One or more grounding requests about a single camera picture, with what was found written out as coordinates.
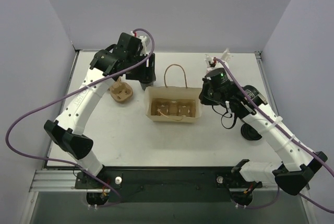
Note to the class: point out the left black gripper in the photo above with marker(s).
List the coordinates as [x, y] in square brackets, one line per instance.
[142, 75]

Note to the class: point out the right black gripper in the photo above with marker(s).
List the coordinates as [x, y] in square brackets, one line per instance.
[206, 96]

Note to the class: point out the beige paper bag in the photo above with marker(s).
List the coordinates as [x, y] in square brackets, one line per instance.
[172, 92]

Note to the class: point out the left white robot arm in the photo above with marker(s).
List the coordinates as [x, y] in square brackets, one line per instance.
[67, 130]

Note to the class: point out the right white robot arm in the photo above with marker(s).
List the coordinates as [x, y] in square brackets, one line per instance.
[297, 167]

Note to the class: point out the white wrapped straw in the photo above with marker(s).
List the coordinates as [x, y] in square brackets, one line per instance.
[209, 61]
[226, 55]

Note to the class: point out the brown pulp cup carrier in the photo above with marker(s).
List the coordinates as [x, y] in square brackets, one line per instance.
[121, 91]

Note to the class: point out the stack of black lids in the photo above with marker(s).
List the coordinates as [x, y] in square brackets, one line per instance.
[249, 133]

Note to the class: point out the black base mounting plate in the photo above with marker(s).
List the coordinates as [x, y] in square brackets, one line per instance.
[167, 185]

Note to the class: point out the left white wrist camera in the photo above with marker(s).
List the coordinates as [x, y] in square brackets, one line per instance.
[145, 41]

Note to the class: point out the aluminium frame rail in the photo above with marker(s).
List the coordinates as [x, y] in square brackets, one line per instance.
[124, 136]

